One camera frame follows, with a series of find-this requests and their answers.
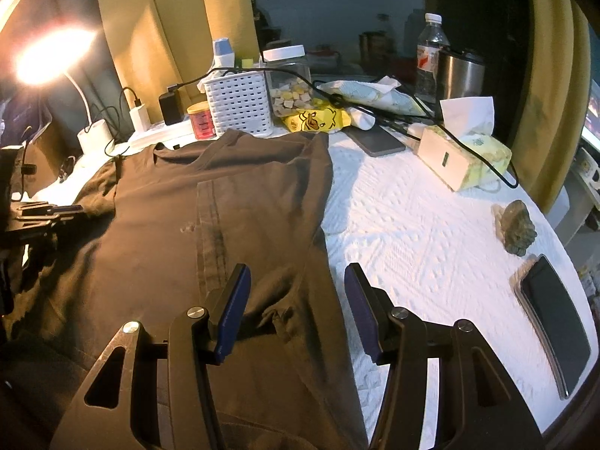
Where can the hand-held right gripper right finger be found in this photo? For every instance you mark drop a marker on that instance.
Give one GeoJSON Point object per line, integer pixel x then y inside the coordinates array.
{"type": "Point", "coordinates": [361, 309]}

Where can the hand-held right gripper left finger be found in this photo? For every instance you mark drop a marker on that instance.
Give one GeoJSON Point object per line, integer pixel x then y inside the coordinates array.
{"type": "Point", "coordinates": [234, 309]}

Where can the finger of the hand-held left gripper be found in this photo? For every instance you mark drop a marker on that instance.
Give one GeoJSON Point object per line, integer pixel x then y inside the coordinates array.
{"type": "Point", "coordinates": [63, 209]}
{"type": "Point", "coordinates": [42, 227]}

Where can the brown t-shirt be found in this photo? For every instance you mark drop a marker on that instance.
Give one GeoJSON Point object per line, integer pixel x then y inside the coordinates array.
{"type": "Point", "coordinates": [164, 225]}

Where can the white desk lamp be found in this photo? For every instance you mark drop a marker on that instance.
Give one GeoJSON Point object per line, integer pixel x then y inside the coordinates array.
{"type": "Point", "coordinates": [96, 133]}

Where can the white power strip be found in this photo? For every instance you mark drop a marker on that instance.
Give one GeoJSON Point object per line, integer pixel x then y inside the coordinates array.
{"type": "Point", "coordinates": [154, 137]}

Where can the white charger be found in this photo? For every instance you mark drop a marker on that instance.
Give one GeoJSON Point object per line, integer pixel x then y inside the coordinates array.
{"type": "Point", "coordinates": [139, 119]}

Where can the black charger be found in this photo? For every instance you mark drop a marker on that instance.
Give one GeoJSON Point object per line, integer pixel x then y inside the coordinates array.
{"type": "Point", "coordinates": [169, 108]}

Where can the red jar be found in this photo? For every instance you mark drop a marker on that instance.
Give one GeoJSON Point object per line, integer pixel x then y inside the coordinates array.
{"type": "Point", "coordinates": [202, 124]}

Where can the grey smartphone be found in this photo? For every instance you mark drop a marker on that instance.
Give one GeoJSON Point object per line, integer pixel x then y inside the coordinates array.
{"type": "Point", "coordinates": [375, 143]}

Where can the green stone figurine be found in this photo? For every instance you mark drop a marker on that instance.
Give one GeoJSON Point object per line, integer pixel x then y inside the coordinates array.
{"type": "Point", "coordinates": [513, 229]}

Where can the white tube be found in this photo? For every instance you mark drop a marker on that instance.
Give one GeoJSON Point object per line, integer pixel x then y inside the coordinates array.
{"type": "Point", "coordinates": [361, 119]}

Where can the smartphone in clear case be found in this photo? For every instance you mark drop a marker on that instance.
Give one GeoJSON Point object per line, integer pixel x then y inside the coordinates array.
{"type": "Point", "coordinates": [553, 318]}

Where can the yellow duck packet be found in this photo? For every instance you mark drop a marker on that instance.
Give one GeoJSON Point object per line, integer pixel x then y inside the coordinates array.
{"type": "Point", "coordinates": [314, 119]}

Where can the yellow curtain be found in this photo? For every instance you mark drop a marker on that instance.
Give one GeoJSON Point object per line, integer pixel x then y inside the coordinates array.
{"type": "Point", "coordinates": [154, 33]}
{"type": "Point", "coordinates": [553, 103]}

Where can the yellow tissue box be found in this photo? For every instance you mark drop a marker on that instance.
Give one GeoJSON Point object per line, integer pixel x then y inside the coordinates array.
{"type": "Point", "coordinates": [487, 150]}

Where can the white perforated basket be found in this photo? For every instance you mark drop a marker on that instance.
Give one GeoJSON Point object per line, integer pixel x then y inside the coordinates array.
{"type": "Point", "coordinates": [239, 103]}

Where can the clear jar with white lid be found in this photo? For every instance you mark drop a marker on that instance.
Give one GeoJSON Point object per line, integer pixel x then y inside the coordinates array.
{"type": "Point", "coordinates": [290, 98]}

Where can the floral tissue pack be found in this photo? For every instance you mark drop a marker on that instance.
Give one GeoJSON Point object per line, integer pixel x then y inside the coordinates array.
{"type": "Point", "coordinates": [361, 89]}

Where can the white and blue spray bottle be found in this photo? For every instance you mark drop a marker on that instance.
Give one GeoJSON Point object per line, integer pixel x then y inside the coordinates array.
{"type": "Point", "coordinates": [223, 51]}

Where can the yellow green small bottle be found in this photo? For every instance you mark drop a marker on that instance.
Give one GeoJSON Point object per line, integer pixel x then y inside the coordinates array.
{"type": "Point", "coordinates": [244, 62]}

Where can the white side desk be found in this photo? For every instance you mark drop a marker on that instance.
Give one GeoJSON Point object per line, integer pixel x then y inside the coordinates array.
{"type": "Point", "coordinates": [579, 206]}

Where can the steel tumbler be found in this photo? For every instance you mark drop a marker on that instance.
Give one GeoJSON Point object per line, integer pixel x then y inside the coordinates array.
{"type": "Point", "coordinates": [459, 77]}

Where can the clear water bottle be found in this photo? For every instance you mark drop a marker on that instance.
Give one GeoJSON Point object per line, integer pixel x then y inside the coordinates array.
{"type": "Point", "coordinates": [429, 56]}

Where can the white mug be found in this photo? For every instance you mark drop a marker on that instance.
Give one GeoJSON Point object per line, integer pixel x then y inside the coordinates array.
{"type": "Point", "coordinates": [588, 161]}

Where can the computer monitor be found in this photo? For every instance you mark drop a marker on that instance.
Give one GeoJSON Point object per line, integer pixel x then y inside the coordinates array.
{"type": "Point", "coordinates": [593, 122]}

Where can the dark window pane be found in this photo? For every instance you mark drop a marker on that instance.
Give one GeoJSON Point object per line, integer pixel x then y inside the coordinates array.
{"type": "Point", "coordinates": [337, 4]}

